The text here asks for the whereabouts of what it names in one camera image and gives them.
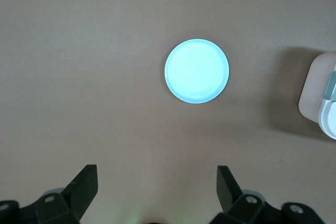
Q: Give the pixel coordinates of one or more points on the light blue round plate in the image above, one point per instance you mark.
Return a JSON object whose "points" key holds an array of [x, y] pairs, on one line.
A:
{"points": [[197, 72]]}

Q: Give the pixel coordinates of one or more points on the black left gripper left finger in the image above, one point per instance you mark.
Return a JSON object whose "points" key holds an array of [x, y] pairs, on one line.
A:
{"points": [[76, 195]]}

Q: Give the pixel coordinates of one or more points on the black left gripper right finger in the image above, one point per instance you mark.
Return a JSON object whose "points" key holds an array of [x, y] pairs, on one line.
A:
{"points": [[231, 197]]}

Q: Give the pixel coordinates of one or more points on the white lidded lunch box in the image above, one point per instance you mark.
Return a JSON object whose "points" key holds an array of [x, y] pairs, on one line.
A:
{"points": [[317, 90]]}

